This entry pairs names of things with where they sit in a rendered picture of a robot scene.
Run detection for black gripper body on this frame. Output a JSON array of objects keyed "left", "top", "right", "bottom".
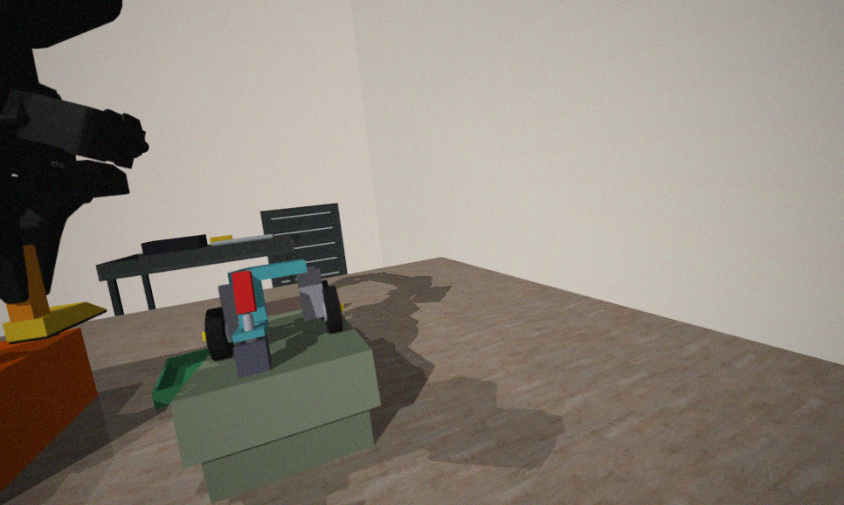
[{"left": 0, "top": 54, "right": 130, "bottom": 198}]

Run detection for green tray floor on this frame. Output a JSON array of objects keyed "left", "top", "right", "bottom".
[{"left": 165, "top": 360, "right": 204, "bottom": 389}]

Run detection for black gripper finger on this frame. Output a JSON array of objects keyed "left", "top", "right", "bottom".
[
  {"left": 19, "top": 194, "right": 93, "bottom": 295},
  {"left": 0, "top": 190, "right": 38, "bottom": 305}
]

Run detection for yellow wedge chock with orange handle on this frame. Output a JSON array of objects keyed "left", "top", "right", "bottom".
[{"left": 3, "top": 245, "right": 107, "bottom": 345}]

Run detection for green tray walls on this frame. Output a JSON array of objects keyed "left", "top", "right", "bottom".
[{"left": 151, "top": 349, "right": 210, "bottom": 409}]

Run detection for small teal wheeled trolley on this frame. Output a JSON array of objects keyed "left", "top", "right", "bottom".
[{"left": 202, "top": 259, "right": 343, "bottom": 361}]

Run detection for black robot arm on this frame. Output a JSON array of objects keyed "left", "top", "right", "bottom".
[{"left": 0, "top": 0, "right": 149, "bottom": 169}]

